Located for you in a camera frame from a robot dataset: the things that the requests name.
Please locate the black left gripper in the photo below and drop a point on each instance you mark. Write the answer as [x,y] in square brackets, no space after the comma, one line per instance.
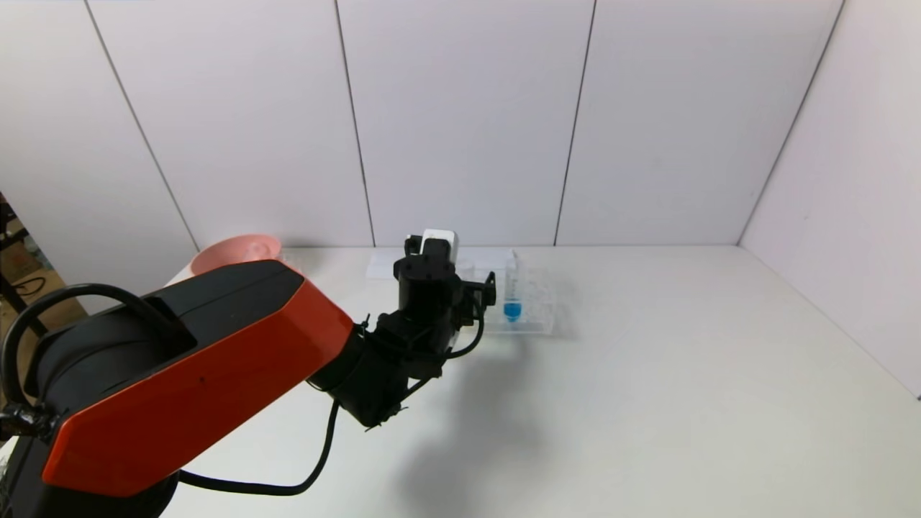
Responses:
[428,291]

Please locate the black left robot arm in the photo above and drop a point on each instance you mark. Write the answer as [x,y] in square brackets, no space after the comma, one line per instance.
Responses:
[187,360]

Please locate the test tube with blue pigment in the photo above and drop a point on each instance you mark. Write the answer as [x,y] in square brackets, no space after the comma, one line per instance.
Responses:
[512,310]

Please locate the clear acrylic test tube rack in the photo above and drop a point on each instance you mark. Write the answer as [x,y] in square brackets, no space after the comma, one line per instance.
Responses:
[536,316]

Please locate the flat white sheet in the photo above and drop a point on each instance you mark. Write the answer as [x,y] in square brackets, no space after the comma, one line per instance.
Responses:
[381,265]

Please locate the pink plastic bowl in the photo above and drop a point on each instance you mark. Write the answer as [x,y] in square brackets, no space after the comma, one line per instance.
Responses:
[230,250]

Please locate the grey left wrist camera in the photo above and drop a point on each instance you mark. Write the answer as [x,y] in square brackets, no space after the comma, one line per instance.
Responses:
[440,241]

